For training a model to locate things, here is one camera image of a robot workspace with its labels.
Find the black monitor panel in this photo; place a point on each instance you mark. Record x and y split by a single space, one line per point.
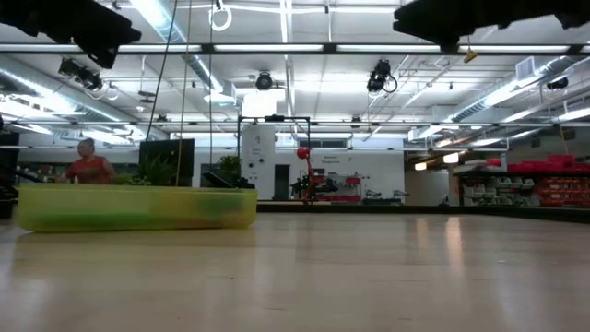
173 152

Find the white cabinet column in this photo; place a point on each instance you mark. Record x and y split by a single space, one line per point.
258 161

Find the black overhead camera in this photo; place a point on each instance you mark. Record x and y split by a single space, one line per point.
264 81

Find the person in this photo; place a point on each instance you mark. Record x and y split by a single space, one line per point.
90 170

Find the small artificial plant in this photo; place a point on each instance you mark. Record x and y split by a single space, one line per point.
156 173

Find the black aluminium rig frame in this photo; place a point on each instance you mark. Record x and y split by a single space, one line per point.
415 209

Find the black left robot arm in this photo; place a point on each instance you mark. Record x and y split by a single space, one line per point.
16 11

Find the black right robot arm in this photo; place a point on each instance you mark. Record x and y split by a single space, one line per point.
571 9

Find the red robot arm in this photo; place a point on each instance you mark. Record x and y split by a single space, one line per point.
304 154

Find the black ceiling fixture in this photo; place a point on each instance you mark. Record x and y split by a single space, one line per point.
80 74

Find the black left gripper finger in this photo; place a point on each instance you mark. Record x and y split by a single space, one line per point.
125 33

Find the yellow translucent pencil pouch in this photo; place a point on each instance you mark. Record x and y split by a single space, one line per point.
115 207

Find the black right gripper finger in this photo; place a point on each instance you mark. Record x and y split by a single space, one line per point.
424 18

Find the green potted plant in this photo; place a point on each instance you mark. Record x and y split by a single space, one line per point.
229 165

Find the shelf with red grey bins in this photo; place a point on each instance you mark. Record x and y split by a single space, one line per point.
553 168

